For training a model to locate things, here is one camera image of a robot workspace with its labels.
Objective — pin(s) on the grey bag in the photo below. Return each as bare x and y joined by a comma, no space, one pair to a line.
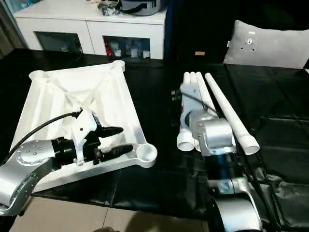
144,8

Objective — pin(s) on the black sofa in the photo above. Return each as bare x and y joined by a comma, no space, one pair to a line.
193,29

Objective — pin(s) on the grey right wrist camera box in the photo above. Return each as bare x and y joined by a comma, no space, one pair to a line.
187,91

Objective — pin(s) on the white plastic table leg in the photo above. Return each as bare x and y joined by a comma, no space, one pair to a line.
184,142
229,111
193,78
205,91

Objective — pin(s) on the dark robot left foot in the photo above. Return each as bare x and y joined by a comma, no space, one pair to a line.
105,229

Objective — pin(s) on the grey cushion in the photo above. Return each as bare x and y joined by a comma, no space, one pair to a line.
277,48

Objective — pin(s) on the white plastic table top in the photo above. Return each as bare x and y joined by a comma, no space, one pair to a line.
48,101

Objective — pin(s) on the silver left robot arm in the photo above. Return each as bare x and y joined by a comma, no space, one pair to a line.
31,152

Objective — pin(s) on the white cup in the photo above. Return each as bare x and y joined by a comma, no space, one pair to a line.
146,54
116,53
131,52

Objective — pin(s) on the small yellow label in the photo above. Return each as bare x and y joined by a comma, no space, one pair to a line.
200,53

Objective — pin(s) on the black table mat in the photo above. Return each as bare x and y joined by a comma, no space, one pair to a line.
157,181

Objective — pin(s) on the white cabinet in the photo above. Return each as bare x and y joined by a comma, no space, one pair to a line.
72,29

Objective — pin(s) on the grey curtain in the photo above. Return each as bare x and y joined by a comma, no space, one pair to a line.
9,29

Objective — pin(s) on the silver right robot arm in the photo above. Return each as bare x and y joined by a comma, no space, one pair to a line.
217,135

